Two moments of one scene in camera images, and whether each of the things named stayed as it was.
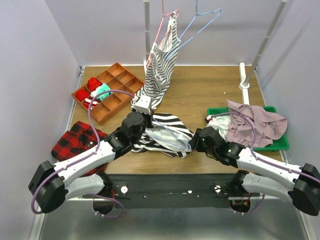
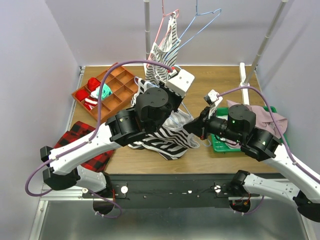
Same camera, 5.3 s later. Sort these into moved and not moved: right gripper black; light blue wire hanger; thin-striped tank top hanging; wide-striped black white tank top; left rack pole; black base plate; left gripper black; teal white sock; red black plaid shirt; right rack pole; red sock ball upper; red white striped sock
Moved: right gripper black; wide-striped black white tank top; left gripper black; light blue wire hanger
Not moved: left rack pole; thin-striped tank top hanging; right rack pole; red white striped sock; teal white sock; red sock ball upper; red black plaid shirt; black base plate
